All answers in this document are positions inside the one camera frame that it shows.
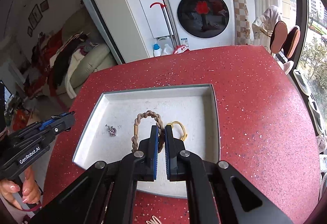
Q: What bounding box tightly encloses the red-handled mop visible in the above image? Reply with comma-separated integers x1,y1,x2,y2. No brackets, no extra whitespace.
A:
150,0,179,48

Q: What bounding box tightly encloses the white shoe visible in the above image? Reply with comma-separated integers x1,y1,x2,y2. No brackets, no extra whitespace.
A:
292,69,312,97
308,100,325,135

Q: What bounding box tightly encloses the white front-load washing machine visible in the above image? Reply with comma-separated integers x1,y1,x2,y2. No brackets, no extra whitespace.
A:
161,0,235,51

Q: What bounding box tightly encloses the white shallow box tray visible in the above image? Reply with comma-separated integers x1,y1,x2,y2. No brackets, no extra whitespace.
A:
72,84,221,199

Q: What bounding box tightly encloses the brown braided bracelet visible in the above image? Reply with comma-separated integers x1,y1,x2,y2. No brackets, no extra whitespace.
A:
130,110,165,154

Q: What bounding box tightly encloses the brown-soled slipper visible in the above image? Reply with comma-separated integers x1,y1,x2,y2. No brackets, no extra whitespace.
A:
285,25,301,58
270,21,288,53

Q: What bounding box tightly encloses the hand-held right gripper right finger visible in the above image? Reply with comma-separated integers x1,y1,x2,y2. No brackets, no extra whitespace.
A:
164,125,294,224

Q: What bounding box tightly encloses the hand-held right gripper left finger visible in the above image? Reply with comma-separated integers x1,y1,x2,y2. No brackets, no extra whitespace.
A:
29,125,164,224

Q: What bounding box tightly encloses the beige cord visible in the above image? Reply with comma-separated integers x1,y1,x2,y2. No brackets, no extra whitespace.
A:
146,215,164,224

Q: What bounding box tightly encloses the pile of clothes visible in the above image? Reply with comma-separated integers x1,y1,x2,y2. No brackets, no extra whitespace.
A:
26,30,103,100

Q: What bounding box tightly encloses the white draped towel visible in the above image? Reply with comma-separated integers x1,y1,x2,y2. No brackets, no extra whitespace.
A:
252,5,283,41

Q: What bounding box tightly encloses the yellow cord bracelet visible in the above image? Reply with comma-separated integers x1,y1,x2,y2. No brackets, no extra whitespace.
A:
167,121,189,141

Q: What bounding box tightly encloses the person's left hand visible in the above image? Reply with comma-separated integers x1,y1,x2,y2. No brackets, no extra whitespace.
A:
0,166,43,212

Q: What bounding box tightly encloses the large framed picture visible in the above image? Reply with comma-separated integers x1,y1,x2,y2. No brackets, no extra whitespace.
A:
28,4,43,24

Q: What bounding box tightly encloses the dark window frame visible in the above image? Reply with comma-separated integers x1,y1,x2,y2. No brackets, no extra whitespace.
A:
290,0,318,102

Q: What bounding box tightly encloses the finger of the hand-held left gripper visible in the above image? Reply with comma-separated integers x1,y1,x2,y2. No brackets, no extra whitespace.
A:
28,122,73,143
38,111,76,130

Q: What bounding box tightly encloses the cream leather sofa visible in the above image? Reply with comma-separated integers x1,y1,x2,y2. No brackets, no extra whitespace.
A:
61,12,118,102

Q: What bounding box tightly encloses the white tall cabinet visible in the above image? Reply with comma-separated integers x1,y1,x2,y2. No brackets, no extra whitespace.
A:
77,0,166,64

